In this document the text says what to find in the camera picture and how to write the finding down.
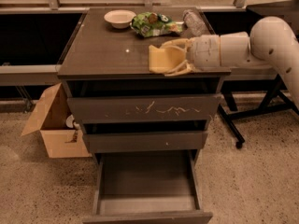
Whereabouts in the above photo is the dark grey drawer cabinet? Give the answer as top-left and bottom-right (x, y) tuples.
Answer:
(56, 6), (232, 156)

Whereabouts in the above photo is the open bottom grey drawer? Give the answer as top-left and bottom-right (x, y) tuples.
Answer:
(82, 150), (213, 224)

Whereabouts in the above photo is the black folding stand table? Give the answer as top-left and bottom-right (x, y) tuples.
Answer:
(217, 0), (299, 149)

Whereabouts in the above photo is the open cardboard box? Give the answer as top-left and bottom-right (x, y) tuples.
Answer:
(21, 83), (91, 158)

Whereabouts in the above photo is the yellow sponge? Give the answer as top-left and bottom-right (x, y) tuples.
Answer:
(149, 45), (186, 74)

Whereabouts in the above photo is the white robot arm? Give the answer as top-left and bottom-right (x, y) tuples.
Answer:
(165, 17), (299, 107)

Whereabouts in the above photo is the clear plastic bottle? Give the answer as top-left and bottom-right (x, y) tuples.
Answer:
(183, 9), (206, 36)

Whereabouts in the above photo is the top grey drawer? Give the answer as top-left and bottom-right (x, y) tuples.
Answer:
(67, 94), (221, 124)

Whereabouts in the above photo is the white cup in box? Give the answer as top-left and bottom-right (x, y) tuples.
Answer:
(65, 115), (75, 129)

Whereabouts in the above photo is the middle grey drawer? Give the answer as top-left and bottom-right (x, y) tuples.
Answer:
(83, 131), (207, 153)

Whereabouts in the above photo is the white paper bowl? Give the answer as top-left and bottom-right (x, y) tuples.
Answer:
(104, 10), (136, 29)

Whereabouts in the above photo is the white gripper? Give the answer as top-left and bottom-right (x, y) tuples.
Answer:
(161, 35), (221, 77)

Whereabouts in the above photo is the green chip bag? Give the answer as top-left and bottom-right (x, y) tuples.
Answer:
(131, 12), (182, 38)

